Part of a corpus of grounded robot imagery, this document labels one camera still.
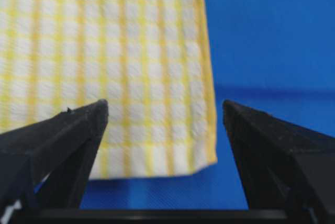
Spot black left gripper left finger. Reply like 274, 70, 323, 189
1, 99, 108, 223

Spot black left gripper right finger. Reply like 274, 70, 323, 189
222, 100, 334, 223

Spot yellow white striped towel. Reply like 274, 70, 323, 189
1, 0, 217, 179

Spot blue table cloth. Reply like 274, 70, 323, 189
81, 0, 334, 209

